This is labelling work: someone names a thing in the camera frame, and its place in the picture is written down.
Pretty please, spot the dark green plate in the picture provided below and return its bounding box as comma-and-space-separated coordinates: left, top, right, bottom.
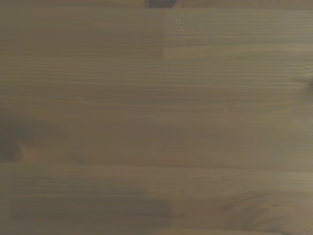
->
146, 0, 181, 8

